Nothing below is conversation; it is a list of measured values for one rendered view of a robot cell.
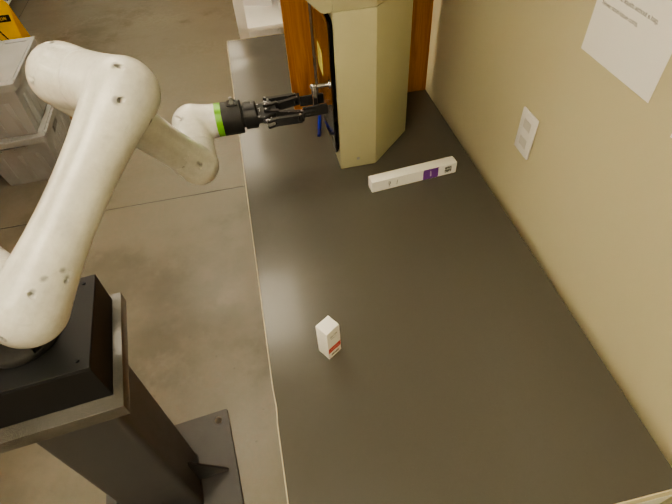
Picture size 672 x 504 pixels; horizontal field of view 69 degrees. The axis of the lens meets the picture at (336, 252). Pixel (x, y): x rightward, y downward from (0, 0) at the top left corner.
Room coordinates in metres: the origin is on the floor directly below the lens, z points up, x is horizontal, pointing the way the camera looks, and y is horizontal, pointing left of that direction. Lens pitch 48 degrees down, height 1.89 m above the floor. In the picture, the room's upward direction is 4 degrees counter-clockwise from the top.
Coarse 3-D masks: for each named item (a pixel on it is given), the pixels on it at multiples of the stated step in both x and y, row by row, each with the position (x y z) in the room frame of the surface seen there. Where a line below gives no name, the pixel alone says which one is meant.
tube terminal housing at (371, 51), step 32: (352, 0) 1.20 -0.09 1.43; (384, 0) 1.24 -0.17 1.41; (352, 32) 1.20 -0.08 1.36; (384, 32) 1.25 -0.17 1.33; (352, 64) 1.20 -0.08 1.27; (384, 64) 1.25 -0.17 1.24; (352, 96) 1.20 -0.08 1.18; (384, 96) 1.25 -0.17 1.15; (352, 128) 1.20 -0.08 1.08; (384, 128) 1.26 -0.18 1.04; (352, 160) 1.20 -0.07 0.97
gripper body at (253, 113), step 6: (246, 102) 1.22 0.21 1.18; (252, 102) 1.21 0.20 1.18; (264, 102) 1.26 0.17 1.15; (246, 108) 1.19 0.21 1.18; (252, 108) 1.19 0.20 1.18; (258, 108) 1.23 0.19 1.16; (246, 114) 1.18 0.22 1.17; (252, 114) 1.18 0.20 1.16; (258, 114) 1.19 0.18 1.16; (264, 114) 1.19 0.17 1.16; (270, 114) 1.19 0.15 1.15; (276, 114) 1.21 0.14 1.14; (246, 120) 1.18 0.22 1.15; (252, 120) 1.18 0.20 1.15; (258, 120) 1.18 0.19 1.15; (246, 126) 1.18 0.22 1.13; (252, 126) 1.18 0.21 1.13; (258, 126) 1.19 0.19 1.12
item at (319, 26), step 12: (312, 12) 1.45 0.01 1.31; (312, 24) 1.48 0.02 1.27; (324, 24) 1.25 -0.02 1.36; (324, 36) 1.26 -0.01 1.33; (324, 48) 1.28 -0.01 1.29; (324, 60) 1.29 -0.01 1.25; (324, 72) 1.31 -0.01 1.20; (324, 96) 1.35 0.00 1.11; (324, 120) 1.39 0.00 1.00; (336, 132) 1.20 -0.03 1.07; (336, 144) 1.20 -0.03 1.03
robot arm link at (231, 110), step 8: (224, 104) 1.20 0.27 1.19; (232, 104) 1.20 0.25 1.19; (224, 112) 1.18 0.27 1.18; (232, 112) 1.18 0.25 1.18; (240, 112) 1.18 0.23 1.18; (224, 120) 1.16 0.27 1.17; (232, 120) 1.16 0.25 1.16; (240, 120) 1.17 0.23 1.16; (224, 128) 1.16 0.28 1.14; (232, 128) 1.16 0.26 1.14; (240, 128) 1.16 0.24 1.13
